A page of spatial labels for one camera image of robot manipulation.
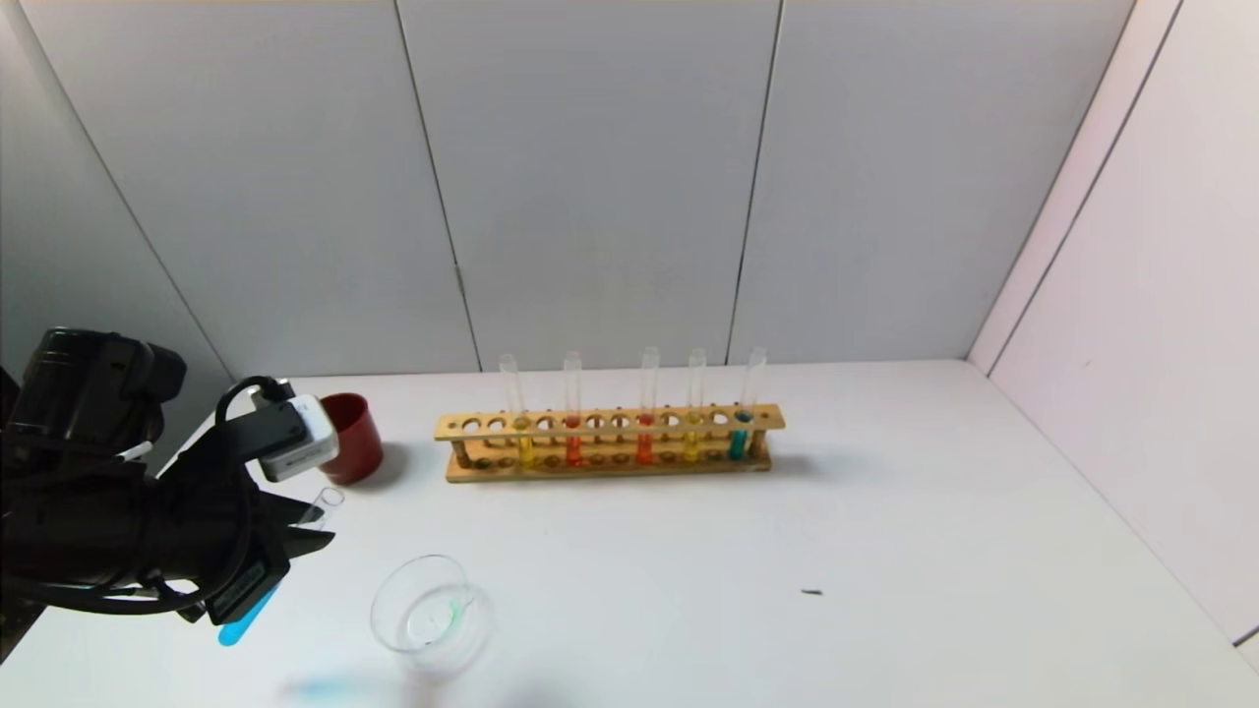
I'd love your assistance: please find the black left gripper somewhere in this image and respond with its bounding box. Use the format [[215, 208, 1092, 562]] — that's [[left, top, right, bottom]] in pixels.
[[141, 475, 336, 626]]

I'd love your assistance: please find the glass test tube light-blue liquid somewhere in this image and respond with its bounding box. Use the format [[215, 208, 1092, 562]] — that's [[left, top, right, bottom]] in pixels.
[[217, 488, 346, 648]]

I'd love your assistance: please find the glass test tube yellow liquid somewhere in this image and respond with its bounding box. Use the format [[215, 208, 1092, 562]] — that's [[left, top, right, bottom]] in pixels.
[[682, 347, 708, 464], [499, 353, 539, 470]]

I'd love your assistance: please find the glass test tube orange liquid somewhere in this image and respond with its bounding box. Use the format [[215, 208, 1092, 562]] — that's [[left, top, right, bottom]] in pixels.
[[635, 346, 661, 467], [563, 350, 585, 469]]

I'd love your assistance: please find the wooden test tube rack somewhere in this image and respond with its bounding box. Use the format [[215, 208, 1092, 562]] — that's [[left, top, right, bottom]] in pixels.
[[435, 403, 787, 484]]

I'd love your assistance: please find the glass test tube teal liquid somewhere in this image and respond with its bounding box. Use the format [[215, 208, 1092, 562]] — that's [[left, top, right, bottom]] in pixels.
[[726, 346, 768, 463]]

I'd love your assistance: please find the dark red plastic cup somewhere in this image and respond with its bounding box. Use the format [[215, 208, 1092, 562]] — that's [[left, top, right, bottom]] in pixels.
[[320, 392, 386, 487]]

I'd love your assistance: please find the clear glass dish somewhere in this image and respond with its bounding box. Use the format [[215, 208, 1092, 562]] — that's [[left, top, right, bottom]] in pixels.
[[370, 554, 497, 681]]

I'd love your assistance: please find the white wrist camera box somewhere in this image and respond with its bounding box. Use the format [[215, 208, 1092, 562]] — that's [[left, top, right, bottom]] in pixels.
[[254, 393, 341, 484]]

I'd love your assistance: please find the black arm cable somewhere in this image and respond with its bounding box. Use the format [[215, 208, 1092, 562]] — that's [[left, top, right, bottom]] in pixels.
[[0, 575, 212, 622]]

